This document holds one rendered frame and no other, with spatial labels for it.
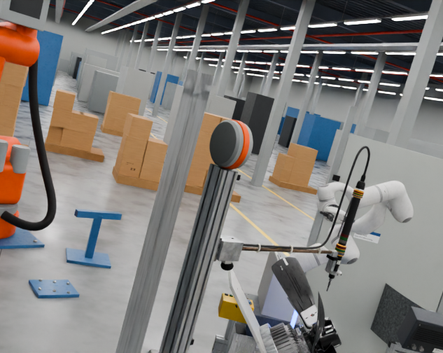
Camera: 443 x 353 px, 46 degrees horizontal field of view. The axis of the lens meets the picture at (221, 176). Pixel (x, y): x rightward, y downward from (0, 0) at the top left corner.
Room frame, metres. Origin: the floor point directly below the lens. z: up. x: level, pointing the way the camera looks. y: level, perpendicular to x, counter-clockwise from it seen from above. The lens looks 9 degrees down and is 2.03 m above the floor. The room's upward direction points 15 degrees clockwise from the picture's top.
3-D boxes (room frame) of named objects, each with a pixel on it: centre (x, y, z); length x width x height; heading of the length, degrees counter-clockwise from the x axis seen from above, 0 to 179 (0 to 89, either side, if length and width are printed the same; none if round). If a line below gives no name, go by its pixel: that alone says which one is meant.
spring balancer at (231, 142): (1.68, 0.00, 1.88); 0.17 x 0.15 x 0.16; 4
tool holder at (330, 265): (2.12, -0.56, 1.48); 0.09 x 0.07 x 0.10; 129
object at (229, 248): (1.74, -0.08, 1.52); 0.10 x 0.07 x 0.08; 129
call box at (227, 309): (2.47, -0.25, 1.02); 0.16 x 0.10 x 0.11; 94
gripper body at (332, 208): (2.34, -0.55, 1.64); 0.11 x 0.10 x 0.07; 4
